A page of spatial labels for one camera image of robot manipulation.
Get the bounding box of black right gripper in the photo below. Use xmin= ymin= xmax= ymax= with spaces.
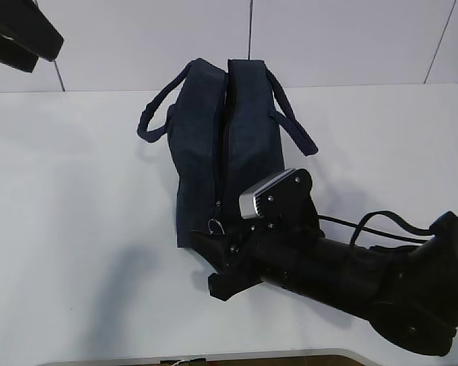
xmin=190 ymin=169 xmax=351 ymax=302

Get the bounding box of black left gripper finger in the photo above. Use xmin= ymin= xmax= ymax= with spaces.
xmin=0 ymin=35 xmax=37 ymax=72
xmin=0 ymin=0 xmax=64 ymax=61

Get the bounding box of navy blue lunch bag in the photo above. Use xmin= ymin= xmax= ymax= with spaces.
xmin=137 ymin=58 xmax=318 ymax=248

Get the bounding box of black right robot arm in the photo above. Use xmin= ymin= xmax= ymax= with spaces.
xmin=192 ymin=169 xmax=458 ymax=356

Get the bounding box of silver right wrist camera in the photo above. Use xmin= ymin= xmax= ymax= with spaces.
xmin=239 ymin=169 xmax=296 ymax=220

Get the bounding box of black right camera cable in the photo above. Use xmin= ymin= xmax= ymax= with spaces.
xmin=316 ymin=210 xmax=440 ymax=249

